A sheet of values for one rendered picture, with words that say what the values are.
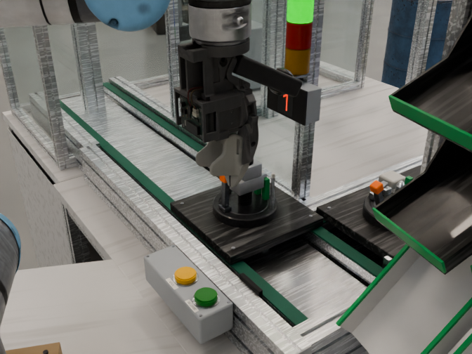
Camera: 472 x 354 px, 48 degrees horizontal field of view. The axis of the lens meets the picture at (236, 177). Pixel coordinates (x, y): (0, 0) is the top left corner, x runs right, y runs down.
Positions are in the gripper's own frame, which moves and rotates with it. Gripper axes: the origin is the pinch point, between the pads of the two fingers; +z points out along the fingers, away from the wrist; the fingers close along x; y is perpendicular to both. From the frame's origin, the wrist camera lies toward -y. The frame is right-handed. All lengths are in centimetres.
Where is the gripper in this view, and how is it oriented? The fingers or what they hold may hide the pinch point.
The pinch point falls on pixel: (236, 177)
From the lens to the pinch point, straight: 76.2
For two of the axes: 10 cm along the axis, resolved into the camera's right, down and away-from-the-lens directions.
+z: 0.1, 8.7, 4.8
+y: -8.2, 2.8, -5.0
